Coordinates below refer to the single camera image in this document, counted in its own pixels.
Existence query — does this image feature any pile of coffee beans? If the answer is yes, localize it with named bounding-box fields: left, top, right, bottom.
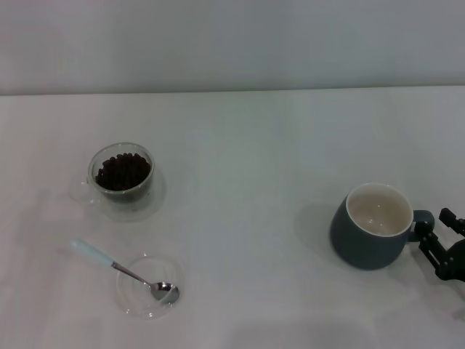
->
left=94, top=152, right=152, bottom=192

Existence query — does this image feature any clear glass cup with handle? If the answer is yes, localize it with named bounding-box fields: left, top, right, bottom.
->
left=68, top=142, right=156, bottom=205

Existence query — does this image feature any small clear glass dish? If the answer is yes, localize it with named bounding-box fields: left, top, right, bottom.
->
left=115, top=254, right=185, bottom=321

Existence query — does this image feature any blue handled metal spoon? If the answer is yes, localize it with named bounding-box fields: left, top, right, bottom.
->
left=70, top=238, right=181, bottom=305

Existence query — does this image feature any dark teal ceramic mug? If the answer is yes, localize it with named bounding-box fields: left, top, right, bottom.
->
left=329, top=182, right=435, bottom=270

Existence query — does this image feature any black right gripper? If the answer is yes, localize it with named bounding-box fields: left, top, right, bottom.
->
left=413, top=207, right=465, bottom=283

